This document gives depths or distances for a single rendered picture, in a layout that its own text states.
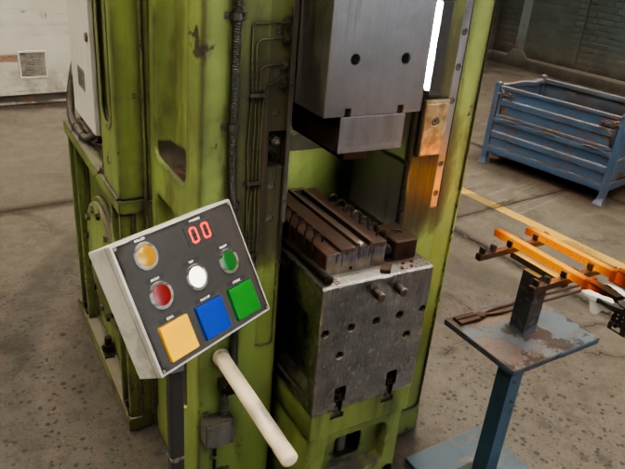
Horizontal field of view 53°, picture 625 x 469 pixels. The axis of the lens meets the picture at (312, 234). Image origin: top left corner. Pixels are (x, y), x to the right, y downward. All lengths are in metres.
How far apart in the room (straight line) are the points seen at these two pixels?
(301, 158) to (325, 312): 0.62
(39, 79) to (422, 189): 5.23
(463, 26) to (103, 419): 1.92
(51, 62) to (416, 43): 5.42
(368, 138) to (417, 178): 0.39
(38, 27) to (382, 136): 5.32
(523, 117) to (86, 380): 4.13
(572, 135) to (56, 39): 4.73
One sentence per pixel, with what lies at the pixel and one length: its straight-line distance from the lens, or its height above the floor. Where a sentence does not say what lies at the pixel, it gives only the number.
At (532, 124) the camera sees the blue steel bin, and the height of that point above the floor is 0.45.
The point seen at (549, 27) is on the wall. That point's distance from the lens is 10.68.
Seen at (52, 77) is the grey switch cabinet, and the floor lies 0.25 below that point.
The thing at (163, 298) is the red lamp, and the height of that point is 1.09.
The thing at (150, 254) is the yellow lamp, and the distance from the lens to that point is 1.31.
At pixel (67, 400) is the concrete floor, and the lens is 2.80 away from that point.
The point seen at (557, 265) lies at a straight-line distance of 2.00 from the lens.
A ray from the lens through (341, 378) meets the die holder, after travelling 1.93.
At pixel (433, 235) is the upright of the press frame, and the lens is 2.16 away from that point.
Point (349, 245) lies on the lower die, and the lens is 1.77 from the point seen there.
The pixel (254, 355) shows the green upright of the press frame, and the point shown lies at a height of 0.59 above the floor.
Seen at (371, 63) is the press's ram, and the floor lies 1.49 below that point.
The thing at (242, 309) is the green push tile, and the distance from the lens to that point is 1.44.
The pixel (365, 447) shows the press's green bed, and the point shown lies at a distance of 2.30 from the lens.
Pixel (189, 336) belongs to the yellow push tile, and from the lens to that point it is 1.35.
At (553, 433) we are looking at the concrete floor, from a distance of 2.89.
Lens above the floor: 1.78
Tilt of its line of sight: 26 degrees down
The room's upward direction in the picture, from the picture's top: 5 degrees clockwise
